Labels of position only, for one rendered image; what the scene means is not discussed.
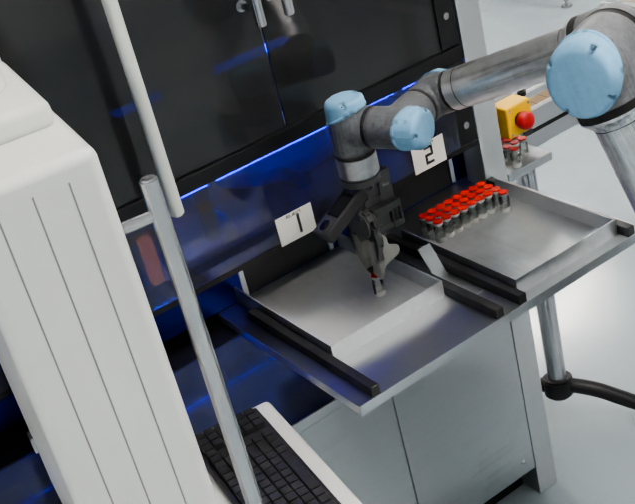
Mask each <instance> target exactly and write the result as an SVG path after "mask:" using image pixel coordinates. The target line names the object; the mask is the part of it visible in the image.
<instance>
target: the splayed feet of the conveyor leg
mask: <svg viewBox="0 0 635 504"><path fill-rule="evenodd" d="M566 375H567V376H566V378H565V379H564V380H563V381H560V382H552V381H550V380H549V379H548V377H547V373H546V374H545V375H544V376H543V377H540V380H541V386H542V392H544V393H545V396H546V397H548V398H549V399H552V400H555V401H561V400H565V399H567V398H569V397H570V396H572V395H573V393H578V394H584V395H589V396H593V397H597V398H601V399H604V400H607V401H610V402H613V403H615V404H618V405H621V406H624V407H627V408H630V409H633V410H635V394H634V393H631V392H628V391H625V390H622V389H619V388H616V387H613V386H610V385H607V384H604V383H600V382H596V381H592V380H587V379H580V378H573V377H572V374H571V373H570V372H569V371H566Z"/></svg>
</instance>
